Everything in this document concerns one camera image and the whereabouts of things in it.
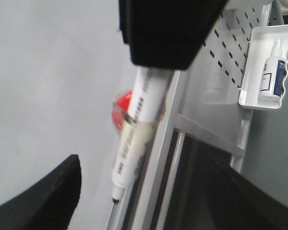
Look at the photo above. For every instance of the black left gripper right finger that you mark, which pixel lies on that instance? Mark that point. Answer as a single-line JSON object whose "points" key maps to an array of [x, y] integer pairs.
{"points": [[167, 34]]}

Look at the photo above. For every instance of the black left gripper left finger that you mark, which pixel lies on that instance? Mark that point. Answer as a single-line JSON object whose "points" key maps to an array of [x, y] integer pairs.
{"points": [[49, 204]]}

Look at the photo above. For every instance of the white black whiteboard marker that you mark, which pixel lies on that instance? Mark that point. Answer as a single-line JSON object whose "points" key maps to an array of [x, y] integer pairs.
{"points": [[139, 126]]}

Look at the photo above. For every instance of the red round magnet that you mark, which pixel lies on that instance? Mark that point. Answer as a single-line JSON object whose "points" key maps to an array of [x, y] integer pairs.
{"points": [[120, 108]]}

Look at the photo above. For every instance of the whiteboard cleaner spray bottle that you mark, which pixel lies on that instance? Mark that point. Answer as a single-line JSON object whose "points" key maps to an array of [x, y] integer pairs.
{"points": [[271, 87]]}

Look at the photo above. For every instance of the white perforated pegboard panel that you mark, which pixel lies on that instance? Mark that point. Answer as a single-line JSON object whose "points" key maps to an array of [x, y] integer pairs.
{"points": [[212, 88]]}

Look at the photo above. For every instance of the white metal stand frame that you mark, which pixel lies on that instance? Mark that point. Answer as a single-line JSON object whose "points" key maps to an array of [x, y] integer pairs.
{"points": [[160, 169]]}

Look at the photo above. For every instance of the whiteboard with aluminium frame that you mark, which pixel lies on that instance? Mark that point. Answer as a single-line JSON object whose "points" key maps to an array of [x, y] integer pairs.
{"points": [[62, 65]]}

